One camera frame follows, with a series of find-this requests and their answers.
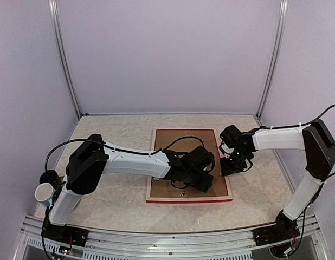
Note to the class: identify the brown backing board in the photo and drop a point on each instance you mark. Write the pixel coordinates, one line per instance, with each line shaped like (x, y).
(219, 187)

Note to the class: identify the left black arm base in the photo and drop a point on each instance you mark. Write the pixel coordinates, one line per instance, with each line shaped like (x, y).
(65, 234)

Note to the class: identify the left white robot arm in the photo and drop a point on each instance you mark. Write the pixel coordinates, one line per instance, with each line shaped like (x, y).
(95, 157)

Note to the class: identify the aluminium post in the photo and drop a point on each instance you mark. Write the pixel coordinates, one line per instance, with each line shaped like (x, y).
(279, 34)
(56, 24)

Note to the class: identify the right aluminium post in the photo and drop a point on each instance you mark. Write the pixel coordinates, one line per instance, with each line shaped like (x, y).
(279, 34)

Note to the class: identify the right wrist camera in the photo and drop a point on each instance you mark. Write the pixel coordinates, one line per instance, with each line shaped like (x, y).
(225, 150)

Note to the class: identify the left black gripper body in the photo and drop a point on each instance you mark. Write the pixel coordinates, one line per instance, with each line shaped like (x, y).
(193, 176)

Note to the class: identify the front aluminium rail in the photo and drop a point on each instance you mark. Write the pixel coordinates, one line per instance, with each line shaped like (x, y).
(238, 243)

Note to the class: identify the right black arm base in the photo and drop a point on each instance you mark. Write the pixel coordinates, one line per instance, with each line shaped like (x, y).
(283, 229)

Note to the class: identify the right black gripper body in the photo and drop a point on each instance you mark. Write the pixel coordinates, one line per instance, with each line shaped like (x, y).
(237, 154)

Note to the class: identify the clear tape roll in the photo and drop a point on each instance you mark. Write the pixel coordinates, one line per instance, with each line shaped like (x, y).
(74, 202)

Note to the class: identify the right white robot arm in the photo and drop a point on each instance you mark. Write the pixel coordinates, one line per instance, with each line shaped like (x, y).
(313, 138)

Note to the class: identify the red wooden picture frame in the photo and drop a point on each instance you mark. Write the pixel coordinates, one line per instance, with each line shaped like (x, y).
(230, 200)

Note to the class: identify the left aluminium post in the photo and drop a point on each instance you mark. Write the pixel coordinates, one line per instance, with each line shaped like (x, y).
(56, 24)

